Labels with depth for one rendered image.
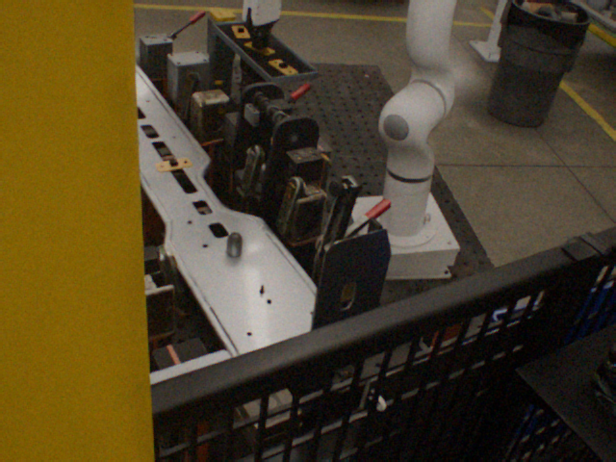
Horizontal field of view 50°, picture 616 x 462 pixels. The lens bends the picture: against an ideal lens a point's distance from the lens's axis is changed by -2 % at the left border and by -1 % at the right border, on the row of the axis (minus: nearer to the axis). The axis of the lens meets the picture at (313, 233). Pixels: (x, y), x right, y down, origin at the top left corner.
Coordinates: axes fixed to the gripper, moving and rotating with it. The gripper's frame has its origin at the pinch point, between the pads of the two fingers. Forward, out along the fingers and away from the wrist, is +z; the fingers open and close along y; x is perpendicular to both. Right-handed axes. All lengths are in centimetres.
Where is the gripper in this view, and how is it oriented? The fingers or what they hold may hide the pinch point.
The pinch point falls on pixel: (260, 39)
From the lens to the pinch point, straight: 181.9
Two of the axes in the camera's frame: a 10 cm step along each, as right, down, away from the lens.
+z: -1.2, 7.8, 6.1
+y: -6.4, 4.1, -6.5
